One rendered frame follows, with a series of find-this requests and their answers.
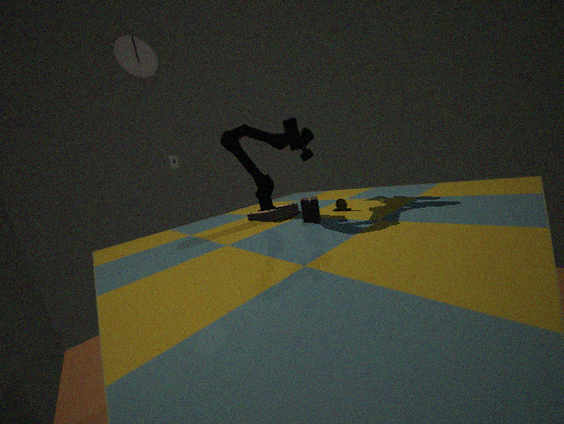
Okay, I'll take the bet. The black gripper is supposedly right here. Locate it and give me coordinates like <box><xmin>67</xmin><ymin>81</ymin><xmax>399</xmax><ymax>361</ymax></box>
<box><xmin>295</xmin><ymin>130</ymin><xmax>313</xmax><ymax>161</ymax></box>

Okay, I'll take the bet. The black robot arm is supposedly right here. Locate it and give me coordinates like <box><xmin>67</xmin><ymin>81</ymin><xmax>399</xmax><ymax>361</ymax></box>
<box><xmin>220</xmin><ymin>118</ymin><xmax>314</xmax><ymax>211</ymax></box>

